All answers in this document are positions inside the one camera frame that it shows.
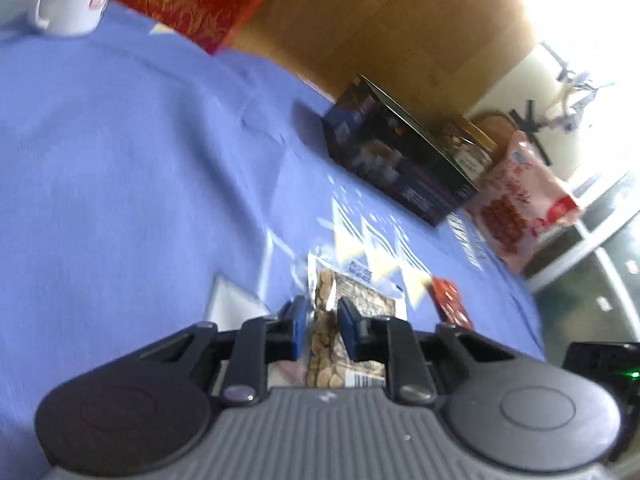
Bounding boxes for clear brown nut packet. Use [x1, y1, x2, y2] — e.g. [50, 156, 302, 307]
[305, 252, 407, 389]

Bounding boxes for orange red snack packet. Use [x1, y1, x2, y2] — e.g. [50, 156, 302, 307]
[428, 278, 474, 330]

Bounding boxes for pink twisted snack bag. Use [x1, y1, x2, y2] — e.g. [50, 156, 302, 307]
[464, 130, 582, 274]

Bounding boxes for blue tablecloth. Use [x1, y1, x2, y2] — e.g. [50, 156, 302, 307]
[1, 3, 544, 479]

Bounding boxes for black gift box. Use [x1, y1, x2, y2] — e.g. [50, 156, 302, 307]
[322, 75, 477, 226]

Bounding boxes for clear nut jar gold lid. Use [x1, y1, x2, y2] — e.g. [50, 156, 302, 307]
[437, 116, 498, 182]

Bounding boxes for round wicker tray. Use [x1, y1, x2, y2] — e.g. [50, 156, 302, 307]
[471, 112, 518, 160]

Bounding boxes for white power strip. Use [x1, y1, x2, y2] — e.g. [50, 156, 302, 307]
[542, 67, 599, 133]

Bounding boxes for wooden board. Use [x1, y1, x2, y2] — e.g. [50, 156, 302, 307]
[230, 0, 536, 125]

